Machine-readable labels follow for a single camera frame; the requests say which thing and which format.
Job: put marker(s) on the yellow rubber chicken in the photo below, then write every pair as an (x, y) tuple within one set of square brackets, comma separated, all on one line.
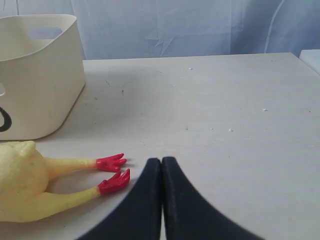
[(25, 174)]

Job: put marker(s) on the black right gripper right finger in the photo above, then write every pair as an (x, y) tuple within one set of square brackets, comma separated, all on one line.
[(188, 216)]

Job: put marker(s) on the cream bin marked O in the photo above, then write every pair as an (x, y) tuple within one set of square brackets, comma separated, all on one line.
[(41, 71)]

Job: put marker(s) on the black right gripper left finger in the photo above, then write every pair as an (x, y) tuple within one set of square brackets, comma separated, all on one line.
[(138, 216)]

